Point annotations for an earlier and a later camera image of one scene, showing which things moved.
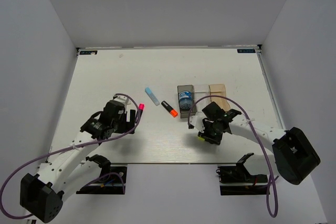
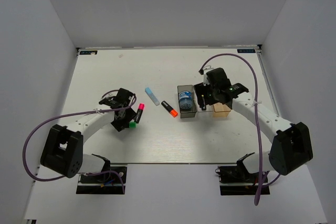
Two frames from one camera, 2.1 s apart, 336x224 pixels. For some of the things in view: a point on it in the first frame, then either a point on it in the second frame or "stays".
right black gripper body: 211,132 → 209,93
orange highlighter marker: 172,112 stays
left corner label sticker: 88,52 stays
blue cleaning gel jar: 185,99 stays
